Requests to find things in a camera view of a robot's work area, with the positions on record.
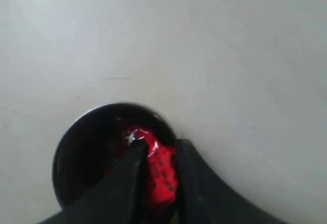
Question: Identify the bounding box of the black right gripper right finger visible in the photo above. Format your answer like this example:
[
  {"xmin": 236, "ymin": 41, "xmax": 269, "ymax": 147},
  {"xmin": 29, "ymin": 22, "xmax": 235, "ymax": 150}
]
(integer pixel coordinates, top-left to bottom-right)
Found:
[{"xmin": 175, "ymin": 139, "xmax": 283, "ymax": 223}]

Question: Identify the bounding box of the stainless steel cup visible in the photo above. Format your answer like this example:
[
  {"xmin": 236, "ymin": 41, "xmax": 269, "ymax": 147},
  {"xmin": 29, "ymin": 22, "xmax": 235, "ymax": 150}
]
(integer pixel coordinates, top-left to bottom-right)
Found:
[{"xmin": 52, "ymin": 102, "xmax": 177, "ymax": 209}]

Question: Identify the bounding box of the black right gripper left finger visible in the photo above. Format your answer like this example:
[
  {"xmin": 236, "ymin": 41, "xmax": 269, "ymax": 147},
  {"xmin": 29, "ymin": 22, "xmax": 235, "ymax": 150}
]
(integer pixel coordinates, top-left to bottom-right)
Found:
[{"xmin": 41, "ymin": 142, "xmax": 148, "ymax": 223}]

